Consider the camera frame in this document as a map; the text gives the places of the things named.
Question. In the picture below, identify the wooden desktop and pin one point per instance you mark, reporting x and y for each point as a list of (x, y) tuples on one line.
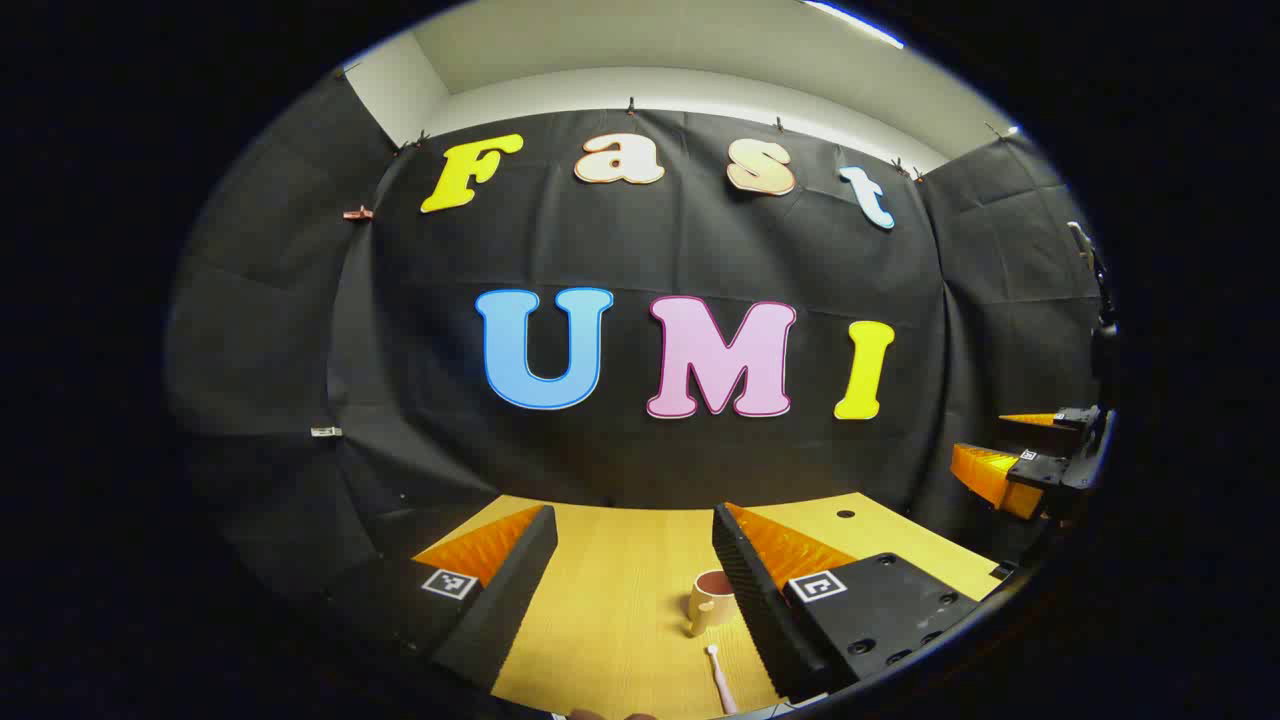
[(620, 600)]

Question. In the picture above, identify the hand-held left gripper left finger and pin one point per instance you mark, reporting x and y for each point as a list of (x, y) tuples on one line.
[(520, 590)]

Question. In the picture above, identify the copper clip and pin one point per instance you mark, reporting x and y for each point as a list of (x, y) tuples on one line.
[(358, 213)]

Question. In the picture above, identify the pale pink toothbrush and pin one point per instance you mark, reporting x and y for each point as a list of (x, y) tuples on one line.
[(719, 677)]

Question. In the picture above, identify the beige cup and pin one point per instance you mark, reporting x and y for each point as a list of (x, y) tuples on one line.
[(714, 604)]

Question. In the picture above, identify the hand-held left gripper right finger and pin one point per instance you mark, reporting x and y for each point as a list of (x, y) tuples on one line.
[(750, 590)]

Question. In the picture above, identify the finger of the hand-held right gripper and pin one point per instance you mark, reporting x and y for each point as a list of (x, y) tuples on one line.
[(1040, 470), (1075, 418)]

